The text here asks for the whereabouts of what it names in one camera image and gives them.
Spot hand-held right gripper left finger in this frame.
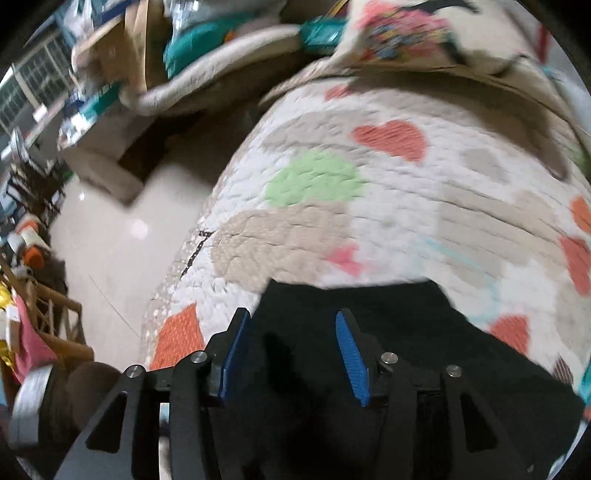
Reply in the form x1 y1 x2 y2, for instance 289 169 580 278
54 307 253 480

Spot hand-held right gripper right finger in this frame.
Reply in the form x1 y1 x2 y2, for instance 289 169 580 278
335 310 528 480

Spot black pants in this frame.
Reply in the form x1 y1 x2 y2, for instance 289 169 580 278
159 278 583 480

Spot heart print quilted blanket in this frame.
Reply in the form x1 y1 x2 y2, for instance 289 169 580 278
140 76 591 407

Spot wooden chair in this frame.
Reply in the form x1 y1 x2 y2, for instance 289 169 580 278
0 256 95 370

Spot pink cloth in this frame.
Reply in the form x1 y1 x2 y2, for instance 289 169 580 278
11 295 58 384

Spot grey tape roll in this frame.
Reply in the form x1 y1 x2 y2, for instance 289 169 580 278
8 364 55 446

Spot beige sofa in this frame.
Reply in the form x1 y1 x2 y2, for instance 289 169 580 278
61 21 324 204

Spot dark side table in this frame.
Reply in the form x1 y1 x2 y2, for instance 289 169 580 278
4 157 68 227

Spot teal cloth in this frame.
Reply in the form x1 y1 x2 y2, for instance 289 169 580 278
164 23 241 79

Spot cardboard box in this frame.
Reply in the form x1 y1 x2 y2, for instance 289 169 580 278
70 0 160 93

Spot cream printed pillow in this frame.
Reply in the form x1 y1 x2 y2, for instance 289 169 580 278
332 0 561 77

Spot window with grille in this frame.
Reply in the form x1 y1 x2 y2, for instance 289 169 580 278
0 34 75 134

